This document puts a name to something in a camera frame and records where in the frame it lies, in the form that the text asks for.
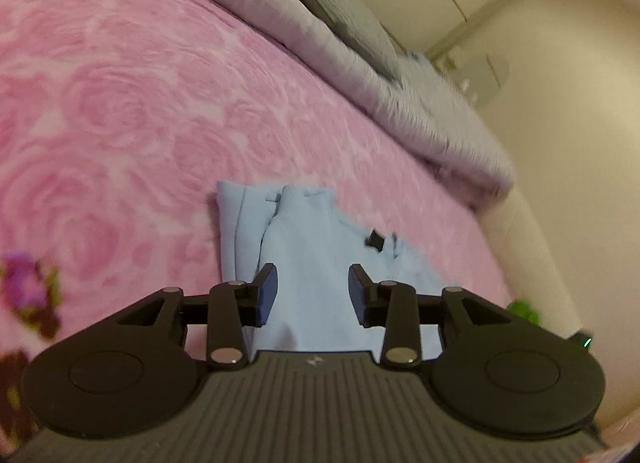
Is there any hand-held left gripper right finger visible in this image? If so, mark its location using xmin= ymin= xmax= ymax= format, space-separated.
xmin=347 ymin=263 xmax=512 ymax=372

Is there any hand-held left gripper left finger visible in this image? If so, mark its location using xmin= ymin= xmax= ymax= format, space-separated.
xmin=116 ymin=263 xmax=279 ymax=372

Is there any light blue garment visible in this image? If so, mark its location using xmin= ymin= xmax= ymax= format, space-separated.
xmin=215 ymin=180 xmax=444 ymax=357

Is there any green object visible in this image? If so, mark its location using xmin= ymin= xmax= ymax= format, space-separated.
xmin=506 ymin=299 xmax=544 ymax=327

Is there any grey quilt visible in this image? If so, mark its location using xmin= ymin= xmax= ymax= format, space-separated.
xmin=124 ymin=0 xmax=517 ymax=204

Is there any pink rose print blanket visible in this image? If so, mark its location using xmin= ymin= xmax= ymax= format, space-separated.
xmin=0 ymin=0 xmax=516 ymax=446

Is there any grey ribbed pillow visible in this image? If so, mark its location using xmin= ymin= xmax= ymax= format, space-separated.
xmin=291 ymin=0 xmax=404 ymax=80

